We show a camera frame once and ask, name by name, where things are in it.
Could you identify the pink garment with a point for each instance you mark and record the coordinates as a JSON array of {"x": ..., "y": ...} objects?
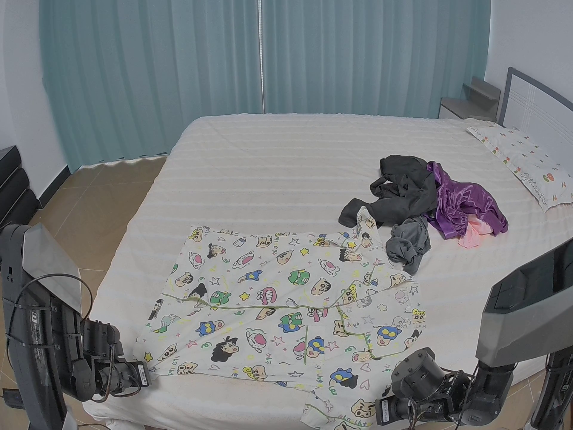
[{"x": 474, "y": 235}]

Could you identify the grey bedside table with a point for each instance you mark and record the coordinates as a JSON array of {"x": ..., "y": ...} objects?
[{"x": 465, "y": 105}]

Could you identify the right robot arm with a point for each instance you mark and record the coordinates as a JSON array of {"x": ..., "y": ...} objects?
[{"x": 515, "y": 311}]

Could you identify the black chest of drawers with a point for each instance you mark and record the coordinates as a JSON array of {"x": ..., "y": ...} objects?
[{"x": 13, "y": 186}]

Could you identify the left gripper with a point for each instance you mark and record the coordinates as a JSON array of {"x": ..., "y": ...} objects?
[{"x": 127, "y": 376}]

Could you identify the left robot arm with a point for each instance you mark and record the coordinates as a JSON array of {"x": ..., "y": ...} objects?
[{"x": 36, "y": 329}]

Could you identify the grey garment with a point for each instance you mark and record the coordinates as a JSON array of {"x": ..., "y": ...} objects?
[{"x": 409, "y": 242}]

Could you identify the purple satin garment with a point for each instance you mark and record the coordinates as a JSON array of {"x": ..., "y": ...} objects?
[{"x": 456, "y": 199}]

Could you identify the white printed pillow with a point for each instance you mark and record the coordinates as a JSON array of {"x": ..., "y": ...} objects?
[{"x": 523, "y": 164}]

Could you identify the blue-green curtain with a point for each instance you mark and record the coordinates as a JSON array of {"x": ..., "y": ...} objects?
[
  {"x": 147, "y": 61},
  {"x": 371, "y": 43}
]

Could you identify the black garment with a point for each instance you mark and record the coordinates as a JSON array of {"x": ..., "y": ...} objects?
[{"x": 403, "y": 191}]

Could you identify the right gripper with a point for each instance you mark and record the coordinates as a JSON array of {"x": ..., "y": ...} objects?
[{"x": 403, "y": 410}]

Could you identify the bed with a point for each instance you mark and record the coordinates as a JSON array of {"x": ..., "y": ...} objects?
[{"x": 268, "y": 173}]

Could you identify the black power adapter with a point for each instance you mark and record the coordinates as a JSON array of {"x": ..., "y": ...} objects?
[{"x": 10, "y": 397}]

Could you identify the white printed pyjama top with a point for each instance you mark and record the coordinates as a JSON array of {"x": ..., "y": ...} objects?
[{"x": 268, "y": 311}]

